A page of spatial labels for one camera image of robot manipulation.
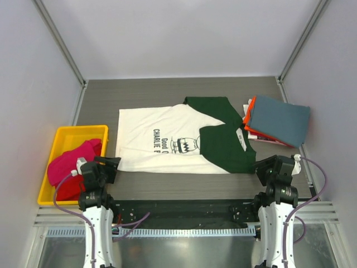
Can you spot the right aluminium frame post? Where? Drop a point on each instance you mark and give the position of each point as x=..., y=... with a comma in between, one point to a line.
x=307, y=32

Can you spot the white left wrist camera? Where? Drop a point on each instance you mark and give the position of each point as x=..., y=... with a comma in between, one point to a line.
x=79, y=163

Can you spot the blue-grey folded t-shirt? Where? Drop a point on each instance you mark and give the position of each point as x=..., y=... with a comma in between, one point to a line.
x=287, y=123

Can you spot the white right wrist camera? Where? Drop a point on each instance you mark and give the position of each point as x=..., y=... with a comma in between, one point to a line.
x=297, y=165

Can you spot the magenta t-shirt in bin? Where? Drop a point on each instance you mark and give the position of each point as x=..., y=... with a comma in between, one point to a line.
x=61, y=166

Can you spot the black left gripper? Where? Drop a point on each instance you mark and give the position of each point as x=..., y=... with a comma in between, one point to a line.
x=111, y=164

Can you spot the yellow plastic bin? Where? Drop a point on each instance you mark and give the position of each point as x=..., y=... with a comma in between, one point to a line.
x=67, y=139

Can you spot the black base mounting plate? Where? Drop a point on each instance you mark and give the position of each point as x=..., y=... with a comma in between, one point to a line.
x=233, y=210

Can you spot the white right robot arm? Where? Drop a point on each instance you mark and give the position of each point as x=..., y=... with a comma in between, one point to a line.
x=275, y=208

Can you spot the slotted cable duct rail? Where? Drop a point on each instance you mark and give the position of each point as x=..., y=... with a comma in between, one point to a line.
x=156, y=233

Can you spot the white printed folded t-shirt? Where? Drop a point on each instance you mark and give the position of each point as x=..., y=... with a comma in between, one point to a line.
x=245, y=109

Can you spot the aluminium frame post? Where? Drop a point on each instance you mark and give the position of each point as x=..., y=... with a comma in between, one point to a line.
x=45, y=15
x=307, y=32

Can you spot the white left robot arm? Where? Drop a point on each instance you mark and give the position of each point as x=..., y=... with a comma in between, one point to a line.
x=98, y=209

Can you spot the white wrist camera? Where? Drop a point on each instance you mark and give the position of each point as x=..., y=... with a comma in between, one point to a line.
x=79, y=163
x=297, y=165

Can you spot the pink folded t-shirt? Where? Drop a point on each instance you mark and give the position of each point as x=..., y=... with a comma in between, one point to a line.
x=261, y=139

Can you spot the red t-shirt in bin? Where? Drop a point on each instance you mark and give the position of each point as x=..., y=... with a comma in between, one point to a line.
x=70, y=189

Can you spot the white and green t-shirt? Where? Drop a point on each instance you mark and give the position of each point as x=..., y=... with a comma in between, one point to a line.
x=203, y=135

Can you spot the orange folded t-shirt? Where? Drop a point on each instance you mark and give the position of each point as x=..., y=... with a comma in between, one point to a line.
x=257, y=118

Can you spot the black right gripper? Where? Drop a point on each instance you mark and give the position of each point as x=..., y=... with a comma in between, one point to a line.
x=265, y=166

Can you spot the left aluminium frame post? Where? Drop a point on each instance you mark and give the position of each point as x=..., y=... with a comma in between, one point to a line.
x=45, y=15

